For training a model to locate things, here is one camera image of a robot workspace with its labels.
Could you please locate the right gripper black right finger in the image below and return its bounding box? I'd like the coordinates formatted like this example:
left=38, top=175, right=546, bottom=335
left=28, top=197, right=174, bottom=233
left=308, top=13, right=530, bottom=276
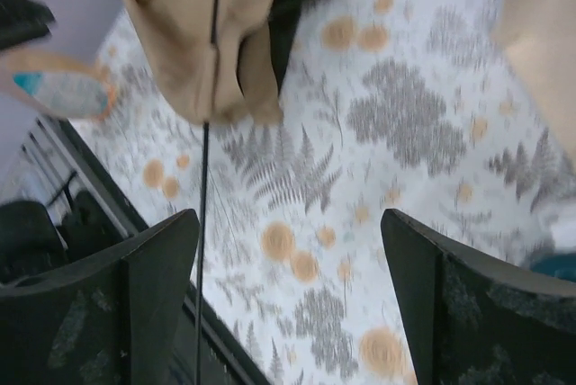
left=381, top=209, right=575, bottom=384

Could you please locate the cream fluffy pillow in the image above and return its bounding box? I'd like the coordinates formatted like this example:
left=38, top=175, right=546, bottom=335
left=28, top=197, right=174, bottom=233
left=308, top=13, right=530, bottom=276
left=493, top=0, right=575, bottom=160

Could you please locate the pink cap juice bottle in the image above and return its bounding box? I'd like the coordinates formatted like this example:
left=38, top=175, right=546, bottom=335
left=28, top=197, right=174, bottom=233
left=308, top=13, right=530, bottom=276
left=1, top=49, right=116, bottom=120

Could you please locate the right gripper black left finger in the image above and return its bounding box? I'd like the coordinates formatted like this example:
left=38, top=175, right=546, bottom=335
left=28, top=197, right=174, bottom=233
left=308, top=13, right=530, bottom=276
left=1, top=209, right=200, bottom=384

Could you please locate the beige fabric pet tent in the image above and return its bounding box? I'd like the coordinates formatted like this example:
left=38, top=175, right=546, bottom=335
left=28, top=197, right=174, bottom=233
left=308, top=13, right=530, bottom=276
left=122, top=0, right=304, bottom=125

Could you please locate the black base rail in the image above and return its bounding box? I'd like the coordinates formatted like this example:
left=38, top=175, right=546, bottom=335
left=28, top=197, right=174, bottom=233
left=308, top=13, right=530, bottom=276
left=1, top=118, right=266, bottom=384

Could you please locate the floral patterned mat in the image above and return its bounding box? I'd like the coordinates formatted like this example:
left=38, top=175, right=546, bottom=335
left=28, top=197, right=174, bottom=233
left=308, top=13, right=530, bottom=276
left=74, top=0, right=575, bottom=384

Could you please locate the black tent pole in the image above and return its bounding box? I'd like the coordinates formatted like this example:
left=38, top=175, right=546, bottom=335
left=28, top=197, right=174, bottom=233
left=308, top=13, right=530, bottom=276
left=194, top=0, right=220, bottom=385

